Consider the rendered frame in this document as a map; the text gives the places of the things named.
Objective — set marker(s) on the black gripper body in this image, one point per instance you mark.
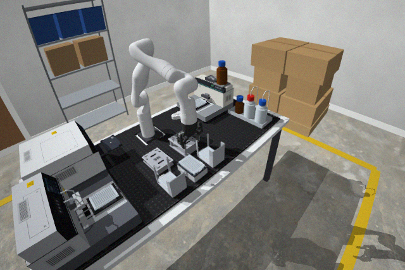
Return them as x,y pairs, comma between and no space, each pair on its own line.
189,128

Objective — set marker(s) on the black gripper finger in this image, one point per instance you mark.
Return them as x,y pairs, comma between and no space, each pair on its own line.
180,139
200,129

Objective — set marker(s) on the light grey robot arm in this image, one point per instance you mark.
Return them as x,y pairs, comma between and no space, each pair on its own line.
142,51

